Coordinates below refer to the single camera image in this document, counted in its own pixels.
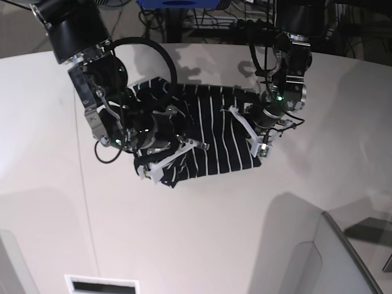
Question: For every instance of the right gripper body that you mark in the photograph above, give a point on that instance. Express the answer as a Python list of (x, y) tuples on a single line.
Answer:
[(151, 132)]

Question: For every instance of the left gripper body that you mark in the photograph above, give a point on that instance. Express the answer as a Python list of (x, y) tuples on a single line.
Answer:
[(264, 116)]

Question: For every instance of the navy white striped t-shirt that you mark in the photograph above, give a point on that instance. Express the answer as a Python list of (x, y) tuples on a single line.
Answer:
[(228, 150)]

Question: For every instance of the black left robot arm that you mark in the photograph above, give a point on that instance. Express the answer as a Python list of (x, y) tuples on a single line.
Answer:
[(294, 22)]

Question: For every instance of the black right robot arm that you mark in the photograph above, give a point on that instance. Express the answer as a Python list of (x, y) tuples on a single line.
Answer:
[(79, 37)]

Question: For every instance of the black power strip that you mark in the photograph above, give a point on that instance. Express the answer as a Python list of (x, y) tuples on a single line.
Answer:
[(199, 22)]

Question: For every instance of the blue box on stand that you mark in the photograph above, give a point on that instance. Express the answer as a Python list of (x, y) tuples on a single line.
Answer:
[(178, 4)]

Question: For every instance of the grey monitor edge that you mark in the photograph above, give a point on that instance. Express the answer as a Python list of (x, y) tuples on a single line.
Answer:
[(343, 270)]

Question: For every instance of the black table leg post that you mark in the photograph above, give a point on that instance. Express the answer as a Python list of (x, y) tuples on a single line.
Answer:
[(174, 19)]

